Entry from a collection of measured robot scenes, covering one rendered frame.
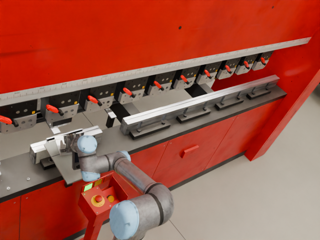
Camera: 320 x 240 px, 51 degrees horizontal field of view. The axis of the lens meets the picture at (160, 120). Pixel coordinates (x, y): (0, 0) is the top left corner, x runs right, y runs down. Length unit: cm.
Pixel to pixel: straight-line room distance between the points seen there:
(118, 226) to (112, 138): 97
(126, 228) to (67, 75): 71
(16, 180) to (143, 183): 73
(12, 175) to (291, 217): 258
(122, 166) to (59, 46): 54
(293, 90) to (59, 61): 230
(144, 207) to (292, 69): 235
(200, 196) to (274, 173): 101
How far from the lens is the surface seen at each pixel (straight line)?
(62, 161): 171
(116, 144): 201
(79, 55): 145
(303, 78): 317
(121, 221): 112
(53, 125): 171
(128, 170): 137
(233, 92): 268
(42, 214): 206
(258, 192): 349
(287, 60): 322
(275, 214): 344
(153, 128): 213
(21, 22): 126
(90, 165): 143
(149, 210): 113
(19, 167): 184
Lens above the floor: 234
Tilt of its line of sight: 40 degrees down
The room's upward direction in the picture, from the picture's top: 22 degrees clockwise
